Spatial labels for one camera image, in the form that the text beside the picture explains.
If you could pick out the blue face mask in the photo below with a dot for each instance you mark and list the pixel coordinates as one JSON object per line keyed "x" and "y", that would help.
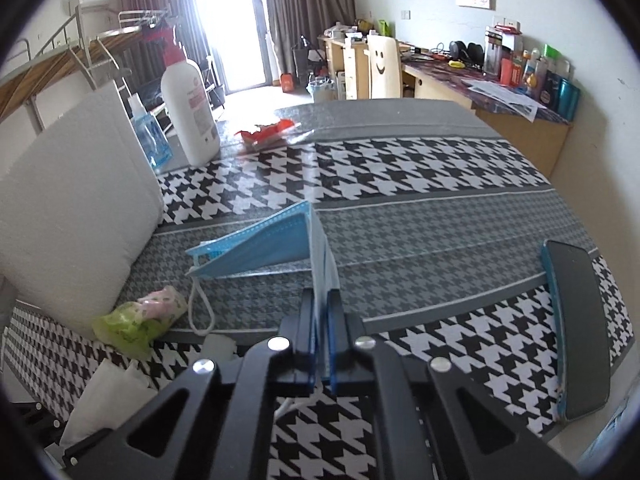
{"x": 260, "y": 250}

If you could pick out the green box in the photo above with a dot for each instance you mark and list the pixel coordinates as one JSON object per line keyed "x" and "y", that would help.
{"x": 383, "y": 27}

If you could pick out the double wall socket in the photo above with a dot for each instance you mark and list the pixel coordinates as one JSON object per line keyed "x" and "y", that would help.
{"x": 511, "y": 22}

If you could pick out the green plastic bag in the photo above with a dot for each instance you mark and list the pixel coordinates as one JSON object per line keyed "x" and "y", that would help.
{"x": 125, "y": 327}

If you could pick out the white foam box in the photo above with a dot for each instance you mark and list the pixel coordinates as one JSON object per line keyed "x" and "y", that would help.
{"x": 75, "y": 210}

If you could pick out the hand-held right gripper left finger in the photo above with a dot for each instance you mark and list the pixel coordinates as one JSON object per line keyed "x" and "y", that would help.
{"x": 306, "y": 345}

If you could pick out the orange box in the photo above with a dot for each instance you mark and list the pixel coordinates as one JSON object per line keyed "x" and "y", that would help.
{"x": 287, "y": 83}

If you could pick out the cluster of toiletry bottles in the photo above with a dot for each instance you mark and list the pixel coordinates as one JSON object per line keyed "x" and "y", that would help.
{"x": 540, "y": 75}

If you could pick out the black smartphone with blue case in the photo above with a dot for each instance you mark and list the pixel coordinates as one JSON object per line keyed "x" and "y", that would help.
{"x": 575, "y": 330}

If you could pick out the houndstooth tablecloth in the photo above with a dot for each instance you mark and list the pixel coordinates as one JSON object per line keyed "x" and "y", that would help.
{"x": 425, "y": 200}

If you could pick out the black headphones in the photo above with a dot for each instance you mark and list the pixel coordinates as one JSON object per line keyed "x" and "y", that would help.
{"x": 466, "y": 52}

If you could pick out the blue hand sanitizer bottle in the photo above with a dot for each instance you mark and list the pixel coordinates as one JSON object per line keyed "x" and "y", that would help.
{"x": 150, "y": 140}

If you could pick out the glass balcony door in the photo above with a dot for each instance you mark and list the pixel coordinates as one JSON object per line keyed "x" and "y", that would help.
{"x": 235, "y": 20}

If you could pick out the black folding chair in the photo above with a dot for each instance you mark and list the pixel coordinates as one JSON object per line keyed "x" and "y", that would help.
{"x": 214, "y": 85}

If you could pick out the red snack wrapper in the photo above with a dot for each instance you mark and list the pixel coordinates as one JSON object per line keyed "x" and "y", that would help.
{"x": 267, "y": 132}

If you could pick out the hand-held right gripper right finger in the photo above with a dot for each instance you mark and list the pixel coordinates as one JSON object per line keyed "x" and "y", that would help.
{"x": 336, "y": 350}

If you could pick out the white pump bottle red top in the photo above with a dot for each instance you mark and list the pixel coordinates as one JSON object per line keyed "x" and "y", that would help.
{"x": 190, "y": 110}

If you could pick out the white tissue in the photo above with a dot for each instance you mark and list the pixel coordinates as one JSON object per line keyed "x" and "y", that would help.
{"x": 105, "y": 400}

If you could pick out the wooden desk with drawers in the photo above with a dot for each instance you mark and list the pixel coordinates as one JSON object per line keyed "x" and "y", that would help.
{"x": 350, "y": 70}

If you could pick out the grey trash bin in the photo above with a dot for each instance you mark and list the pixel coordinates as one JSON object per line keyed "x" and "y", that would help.
{"x": 321, "y": 91}

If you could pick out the wooden desk with patterned cover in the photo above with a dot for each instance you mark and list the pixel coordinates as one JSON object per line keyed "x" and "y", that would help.
{"x": 525, "y": 140}

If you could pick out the dark folded frame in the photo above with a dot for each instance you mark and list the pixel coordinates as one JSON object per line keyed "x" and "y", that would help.
{"x": 305, "y": 62}

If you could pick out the metal bunk bed with ladder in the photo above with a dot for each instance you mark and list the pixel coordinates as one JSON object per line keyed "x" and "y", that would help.
{"x": 45, "y": 75}

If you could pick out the wooden chair with smiley face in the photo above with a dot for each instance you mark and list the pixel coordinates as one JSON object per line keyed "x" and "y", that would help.
{"x": 382, "y": 67}

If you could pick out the white papers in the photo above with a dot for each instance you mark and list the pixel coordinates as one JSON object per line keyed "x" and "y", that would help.
{"x": 505, "y": 97}

